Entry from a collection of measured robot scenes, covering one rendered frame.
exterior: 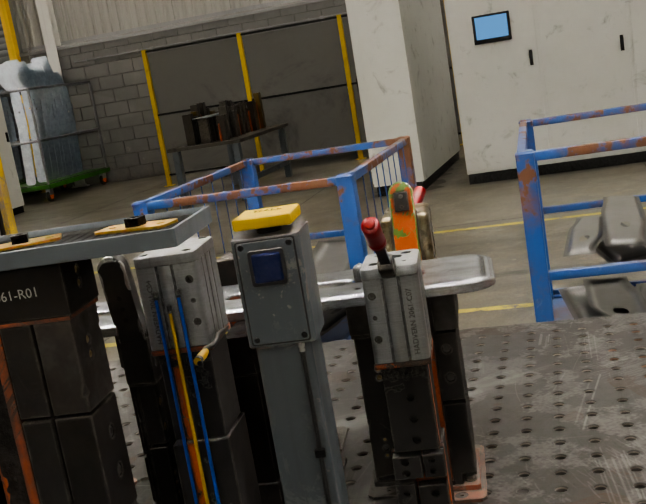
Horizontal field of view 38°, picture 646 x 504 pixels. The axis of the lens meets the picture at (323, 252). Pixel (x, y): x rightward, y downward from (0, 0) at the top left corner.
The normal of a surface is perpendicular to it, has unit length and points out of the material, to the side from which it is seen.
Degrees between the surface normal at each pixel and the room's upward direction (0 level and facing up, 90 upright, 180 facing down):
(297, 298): 90
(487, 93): 90
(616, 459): 0
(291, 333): 90
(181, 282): 90
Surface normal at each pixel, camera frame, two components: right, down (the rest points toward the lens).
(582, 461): -0.16, -0.97
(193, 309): -0.14, 0.21
